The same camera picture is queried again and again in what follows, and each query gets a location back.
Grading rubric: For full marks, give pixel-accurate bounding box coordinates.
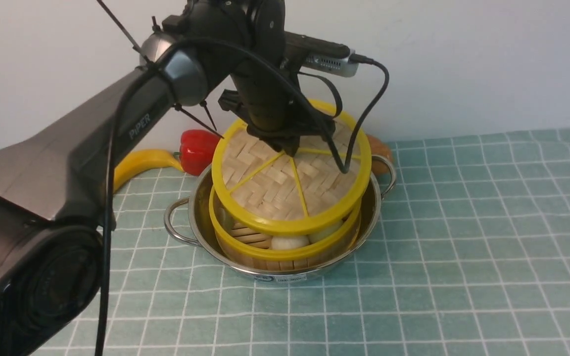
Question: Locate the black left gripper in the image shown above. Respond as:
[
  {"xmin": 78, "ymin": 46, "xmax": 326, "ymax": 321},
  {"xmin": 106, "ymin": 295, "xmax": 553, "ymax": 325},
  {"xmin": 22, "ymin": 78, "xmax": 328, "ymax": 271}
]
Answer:
[{"xmin": 217, "ymin": 30, "xmax": 337, "ymax": 158}]

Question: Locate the woven bamboo steamer lid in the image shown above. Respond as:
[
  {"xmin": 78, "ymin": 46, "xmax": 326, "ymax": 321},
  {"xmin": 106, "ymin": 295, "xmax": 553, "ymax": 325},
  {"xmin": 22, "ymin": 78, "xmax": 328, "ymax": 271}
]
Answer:
[{"xmin": 211, "ymin": 119, "xmax": 373, "ymax": 236}]

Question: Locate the yellow-rimmed bamboo steamer basket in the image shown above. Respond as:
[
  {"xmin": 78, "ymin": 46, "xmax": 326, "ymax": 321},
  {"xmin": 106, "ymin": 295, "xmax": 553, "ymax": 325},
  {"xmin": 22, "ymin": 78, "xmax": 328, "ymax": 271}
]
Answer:
[{"xmin": 208, "ymin": 189, "xmax": 362, "ymax": 272}]

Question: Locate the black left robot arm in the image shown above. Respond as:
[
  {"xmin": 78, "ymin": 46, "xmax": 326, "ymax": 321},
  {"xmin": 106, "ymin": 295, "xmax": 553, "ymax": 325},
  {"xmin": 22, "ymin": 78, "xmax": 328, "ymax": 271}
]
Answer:
[{"xmin": 0, "ymin": 0, "xmax": 351, "ymax": 356}]

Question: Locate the stainless steel pot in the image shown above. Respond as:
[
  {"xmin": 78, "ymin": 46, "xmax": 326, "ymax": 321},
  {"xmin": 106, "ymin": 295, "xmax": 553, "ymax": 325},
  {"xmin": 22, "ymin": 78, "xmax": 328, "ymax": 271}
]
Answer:
[{"xmin": 163, "ymin": 155, "xmax": 397, "ymax": 285}]

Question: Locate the red bell pepper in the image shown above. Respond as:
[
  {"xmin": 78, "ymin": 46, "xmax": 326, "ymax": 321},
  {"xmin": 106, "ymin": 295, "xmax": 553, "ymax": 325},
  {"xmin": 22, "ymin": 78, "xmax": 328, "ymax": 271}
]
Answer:
[{"xmin": 174, "ymin": 129, "xmax": 220, "ymax": 176}]

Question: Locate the white bun near rim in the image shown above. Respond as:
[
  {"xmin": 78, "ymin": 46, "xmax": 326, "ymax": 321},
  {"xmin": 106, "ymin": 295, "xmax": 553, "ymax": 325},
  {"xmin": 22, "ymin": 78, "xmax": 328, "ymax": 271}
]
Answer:
[{"xmin": 271, "ymin": 236, "xmax": 310, "ymax": 250}]

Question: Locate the yellow banana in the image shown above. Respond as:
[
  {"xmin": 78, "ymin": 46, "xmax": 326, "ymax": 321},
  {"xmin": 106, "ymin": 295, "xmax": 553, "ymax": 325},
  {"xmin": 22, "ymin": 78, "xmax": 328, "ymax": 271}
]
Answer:
[{"xmin": 113, "ymin": 149, "xmax": 184, "ymax": 193}]

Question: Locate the green checkered tablecloth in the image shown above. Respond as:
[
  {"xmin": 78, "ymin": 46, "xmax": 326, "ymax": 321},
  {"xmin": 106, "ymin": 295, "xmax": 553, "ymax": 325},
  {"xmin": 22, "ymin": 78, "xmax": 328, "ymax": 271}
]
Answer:
[{"xmin": 104, "ymin": 129, "xmax": 570, "ymax": 356}]

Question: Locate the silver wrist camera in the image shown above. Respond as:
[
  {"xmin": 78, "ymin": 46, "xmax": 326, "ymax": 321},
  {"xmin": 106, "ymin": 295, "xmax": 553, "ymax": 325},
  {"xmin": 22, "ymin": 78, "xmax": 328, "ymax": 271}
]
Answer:
[{"xmin": 285, "ymin": 32, "xmax": 358, "ymax": 78}]

